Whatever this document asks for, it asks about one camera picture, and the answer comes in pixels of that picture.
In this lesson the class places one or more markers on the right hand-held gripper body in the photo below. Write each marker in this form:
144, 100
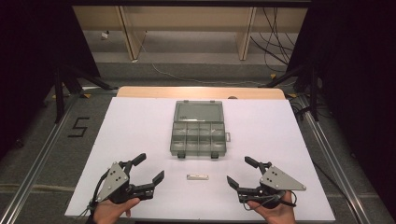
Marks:
278, 181

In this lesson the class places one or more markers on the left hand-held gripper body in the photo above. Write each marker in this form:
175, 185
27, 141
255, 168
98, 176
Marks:
114, 180

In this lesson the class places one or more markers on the small white bar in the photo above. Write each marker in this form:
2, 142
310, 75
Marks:
197, 177

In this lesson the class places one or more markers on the clear grey compartment box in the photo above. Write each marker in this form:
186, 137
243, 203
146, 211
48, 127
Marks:
198, 130

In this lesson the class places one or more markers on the person's left hand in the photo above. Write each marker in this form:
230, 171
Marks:
109, 213

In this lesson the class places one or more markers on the person's right hand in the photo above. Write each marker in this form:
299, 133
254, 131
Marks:
275, 214

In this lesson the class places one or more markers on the white table sheet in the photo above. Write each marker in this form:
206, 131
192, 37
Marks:
255, 133

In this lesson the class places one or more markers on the light wooden table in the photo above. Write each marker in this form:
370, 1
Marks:
199, 92

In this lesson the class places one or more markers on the black metal stand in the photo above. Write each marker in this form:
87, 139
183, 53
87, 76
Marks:
313, 93
59, 93

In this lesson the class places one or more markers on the white power adapter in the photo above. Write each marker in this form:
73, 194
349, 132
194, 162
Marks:
105, 35

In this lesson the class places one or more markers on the black curtain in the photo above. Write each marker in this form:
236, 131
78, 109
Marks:
358, 77
34, 62

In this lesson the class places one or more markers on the light wooden desk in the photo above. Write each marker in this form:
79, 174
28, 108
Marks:
193, 17

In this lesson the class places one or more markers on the black overhead bar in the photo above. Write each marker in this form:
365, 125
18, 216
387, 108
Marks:
186, 2

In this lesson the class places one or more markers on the metal floor rail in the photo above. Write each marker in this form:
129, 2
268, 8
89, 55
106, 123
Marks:
37, 168
334, 168

